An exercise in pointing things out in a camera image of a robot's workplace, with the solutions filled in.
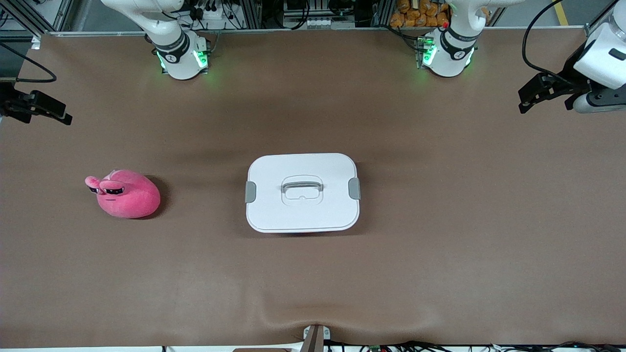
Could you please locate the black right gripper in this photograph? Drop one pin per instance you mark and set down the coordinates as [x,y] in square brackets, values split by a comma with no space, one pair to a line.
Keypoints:
[11,103]

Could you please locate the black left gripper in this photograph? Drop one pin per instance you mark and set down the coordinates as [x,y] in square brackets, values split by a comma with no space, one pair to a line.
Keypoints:
[570,75]

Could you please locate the pink plush toy with sunglasses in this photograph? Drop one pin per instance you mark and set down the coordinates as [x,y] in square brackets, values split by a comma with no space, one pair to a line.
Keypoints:
[132,198]

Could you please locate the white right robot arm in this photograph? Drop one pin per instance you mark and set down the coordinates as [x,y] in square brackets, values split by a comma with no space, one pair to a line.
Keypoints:
[181,63]

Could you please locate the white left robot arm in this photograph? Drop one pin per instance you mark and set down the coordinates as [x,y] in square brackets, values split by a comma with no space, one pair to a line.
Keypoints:
[447,61]

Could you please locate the orange snack packets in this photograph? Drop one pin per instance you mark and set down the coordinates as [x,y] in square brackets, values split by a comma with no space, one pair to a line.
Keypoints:
[411,14]

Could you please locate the white power strip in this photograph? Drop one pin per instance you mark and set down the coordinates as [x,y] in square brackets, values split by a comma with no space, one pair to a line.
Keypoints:
[215,22]

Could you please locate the brown table mat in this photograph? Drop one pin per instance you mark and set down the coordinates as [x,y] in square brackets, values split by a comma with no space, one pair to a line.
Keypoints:
[195,274]

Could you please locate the white corner bracket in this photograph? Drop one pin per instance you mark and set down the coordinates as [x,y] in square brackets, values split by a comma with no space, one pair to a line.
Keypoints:
[35,43]

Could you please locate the aluminium corner post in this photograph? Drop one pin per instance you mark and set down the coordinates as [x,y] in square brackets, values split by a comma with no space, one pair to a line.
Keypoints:
[592,30]

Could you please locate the aluminium frame struts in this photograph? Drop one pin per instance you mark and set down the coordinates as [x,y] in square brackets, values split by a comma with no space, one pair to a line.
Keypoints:
[63,17]

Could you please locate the aluminium frame post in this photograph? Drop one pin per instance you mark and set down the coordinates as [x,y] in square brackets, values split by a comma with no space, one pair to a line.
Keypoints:
[250,12]
[382,12]

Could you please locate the aluminium table edge rail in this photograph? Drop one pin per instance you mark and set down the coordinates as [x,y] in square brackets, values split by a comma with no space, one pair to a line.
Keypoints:
[342,30]

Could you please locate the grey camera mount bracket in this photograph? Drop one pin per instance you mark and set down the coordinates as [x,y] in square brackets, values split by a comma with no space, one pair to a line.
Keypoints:
[315,340]

